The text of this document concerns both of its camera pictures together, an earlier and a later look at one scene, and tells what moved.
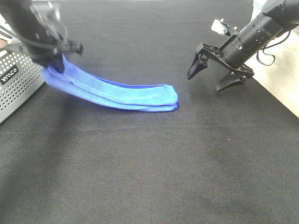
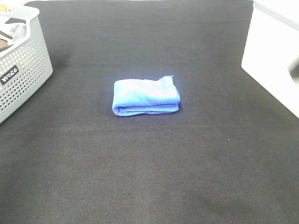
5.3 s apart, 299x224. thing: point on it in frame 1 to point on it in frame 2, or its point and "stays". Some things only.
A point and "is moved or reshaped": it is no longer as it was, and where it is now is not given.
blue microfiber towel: [74, 80] is moved or reshaped
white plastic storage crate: [275, 66] stays
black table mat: [227, 157] stays
